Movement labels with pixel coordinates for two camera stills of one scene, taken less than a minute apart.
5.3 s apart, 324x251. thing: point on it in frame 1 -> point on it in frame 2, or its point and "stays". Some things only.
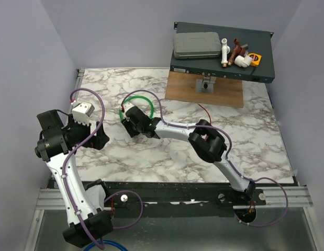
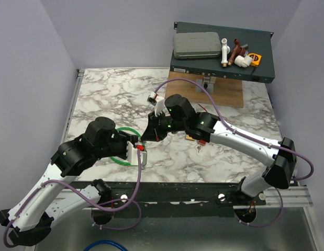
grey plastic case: [199, 45] stays
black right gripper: [126, 124] -> [152, 132]
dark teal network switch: [256, 42] stays
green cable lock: [137, 96] -> [141, 146]
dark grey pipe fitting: [245, 46] stays
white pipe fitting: [225, 50] stays
